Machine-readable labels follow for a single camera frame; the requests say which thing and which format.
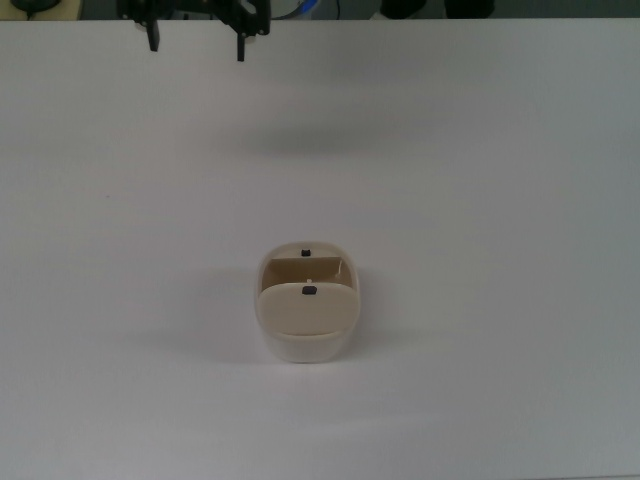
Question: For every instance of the small white lidded bin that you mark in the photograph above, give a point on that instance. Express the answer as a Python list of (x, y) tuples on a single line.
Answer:
[(307, 310)]

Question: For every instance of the black round object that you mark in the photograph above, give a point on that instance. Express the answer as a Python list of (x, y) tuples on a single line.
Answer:
[(35, 5)]

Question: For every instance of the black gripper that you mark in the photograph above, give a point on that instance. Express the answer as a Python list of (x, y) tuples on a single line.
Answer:
[(190, 7)]

